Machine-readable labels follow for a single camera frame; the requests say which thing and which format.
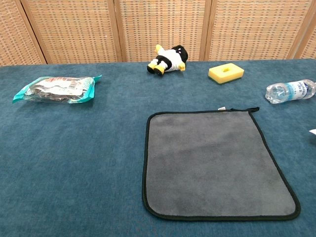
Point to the blue carpet table mat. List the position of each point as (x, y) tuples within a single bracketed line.
[(74, 148)]

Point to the teal snack bag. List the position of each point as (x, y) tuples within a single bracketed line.
[(56, 89)]

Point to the clear plastic water bottle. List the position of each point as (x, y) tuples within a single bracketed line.
[(286, 91)]

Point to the green and black cloth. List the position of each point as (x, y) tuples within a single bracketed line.
[(217, 160)]

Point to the yellow sponge with hole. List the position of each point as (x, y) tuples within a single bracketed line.
[(217, 72)]

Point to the white soft packet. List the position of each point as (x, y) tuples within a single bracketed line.
[(314, 132)]

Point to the black white plush penguin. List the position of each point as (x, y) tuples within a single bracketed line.
[(170, 59)]

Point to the woven rattan screen panel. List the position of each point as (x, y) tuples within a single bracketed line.
[(74, 29), (160, 22), (251, 29), (311, 42), (12, 37)]

